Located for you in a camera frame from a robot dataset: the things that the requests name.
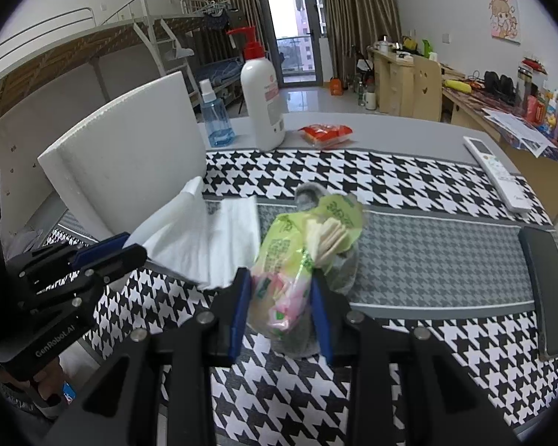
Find white paper tissue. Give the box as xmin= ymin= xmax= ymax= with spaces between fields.
xmin=125 ymin=176 xmax=261 ymax=290

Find green snack bag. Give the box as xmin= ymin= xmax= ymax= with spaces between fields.
xmin=248 ymin=194 xmax=364 ymax=338

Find left hand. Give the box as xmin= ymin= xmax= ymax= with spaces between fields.
xmin=0 ymin=356 xmax=66 ymax=406

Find white foam box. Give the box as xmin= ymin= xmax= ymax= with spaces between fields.
xmin=38 ymin=72 xmax=206 ymax=240

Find houndstooth table mat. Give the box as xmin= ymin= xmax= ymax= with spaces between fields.
xmin=44 ymin=148 xmax=558 ymax=446

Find blue spray bottle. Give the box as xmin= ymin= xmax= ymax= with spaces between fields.
xmin=199 ymin=78 xmax=235 ymax=148

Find black smartphone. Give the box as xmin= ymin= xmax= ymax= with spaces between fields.
xmin=518 ymin=227 xmax=558 ymax=361

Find white remote control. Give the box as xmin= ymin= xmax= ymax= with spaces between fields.
xmin=464 ymin=136 xmax=532 ymax=213

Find white pump bottle red cap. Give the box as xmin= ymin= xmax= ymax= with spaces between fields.
xmin=228 ymin=26 xmax=285 ymax=151

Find red snack packet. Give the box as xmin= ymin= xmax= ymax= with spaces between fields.
xmin=298 ymin=124 xmax=354 ymax=149

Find wooden desk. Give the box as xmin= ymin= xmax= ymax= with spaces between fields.
xmin=368 ymin=47 xmax=558 ymax=222

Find white papers on desk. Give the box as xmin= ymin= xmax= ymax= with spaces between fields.
xmin=483 ymin=108 xmax=556 ymax=158

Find wooden smiley chair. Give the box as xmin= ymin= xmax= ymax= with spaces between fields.
xmin=413 ymin=55 xmax=442 ymax=122

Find black headphones on desk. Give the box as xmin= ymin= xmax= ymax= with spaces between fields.
xmin=484 ymin=71 xmax=516 ymax=106

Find brown right curtain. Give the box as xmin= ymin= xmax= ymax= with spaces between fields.
xmin=323 ymin=0 xmax=402 ymax=81

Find white bunk bed frame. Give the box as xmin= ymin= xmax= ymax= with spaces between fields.
xmin=0 ymin=0 xmax=232 ymax=119

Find anime wall poster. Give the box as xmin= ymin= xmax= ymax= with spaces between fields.
xmin=489 ymin=0 xmax=521 ymax=43

